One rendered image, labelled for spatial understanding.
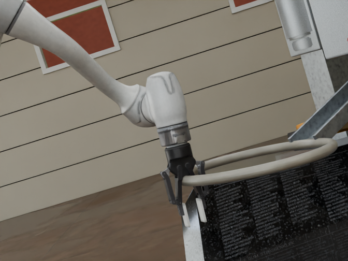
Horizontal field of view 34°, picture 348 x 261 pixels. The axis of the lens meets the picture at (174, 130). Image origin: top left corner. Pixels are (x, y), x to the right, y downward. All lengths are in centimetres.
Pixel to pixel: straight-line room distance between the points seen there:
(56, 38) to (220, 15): 677
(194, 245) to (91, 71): 76
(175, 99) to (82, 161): 699
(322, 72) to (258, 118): 537
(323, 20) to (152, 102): 81
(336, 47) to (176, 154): 80
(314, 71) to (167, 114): 150
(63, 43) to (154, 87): 27
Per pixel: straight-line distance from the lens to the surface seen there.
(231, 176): 150
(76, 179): 855
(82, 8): 839
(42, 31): 152
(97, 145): 840
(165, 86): 158
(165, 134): 159
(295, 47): 294
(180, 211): 163
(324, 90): 294
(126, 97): 170
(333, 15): 211
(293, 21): 288
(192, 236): 206
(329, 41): 214
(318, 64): 292
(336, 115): 191
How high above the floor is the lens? 121
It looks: 5 degrees down
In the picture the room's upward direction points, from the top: 17 degrees counter-clockwise
